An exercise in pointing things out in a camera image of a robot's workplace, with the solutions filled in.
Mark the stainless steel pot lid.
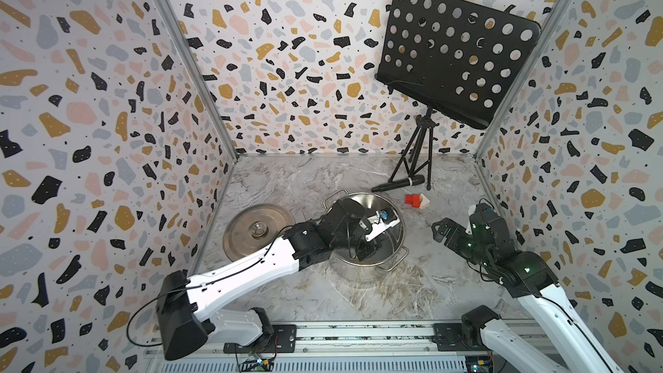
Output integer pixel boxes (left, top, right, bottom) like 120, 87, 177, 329
223, 204, 295, 262

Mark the red block toy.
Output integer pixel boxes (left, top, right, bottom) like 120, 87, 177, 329
405, 194, 422, 208

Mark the black music stand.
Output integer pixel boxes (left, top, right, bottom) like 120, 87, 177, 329
375, 0, 542, 188

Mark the black microphone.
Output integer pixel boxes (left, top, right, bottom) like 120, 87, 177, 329
371, 174, 426, 193

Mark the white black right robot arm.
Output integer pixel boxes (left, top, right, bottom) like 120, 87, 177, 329
431, 203, 621, 372

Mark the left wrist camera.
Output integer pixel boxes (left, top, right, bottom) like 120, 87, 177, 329
364, 209, 401, 242

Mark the white card piece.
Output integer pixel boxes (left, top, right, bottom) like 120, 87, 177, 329
418, 193, 430, 209

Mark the aluminium mounting rail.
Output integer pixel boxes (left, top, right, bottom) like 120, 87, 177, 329
144, 318, 560, 373

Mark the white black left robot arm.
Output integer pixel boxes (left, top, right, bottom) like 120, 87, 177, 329
152, 196, 402, 361

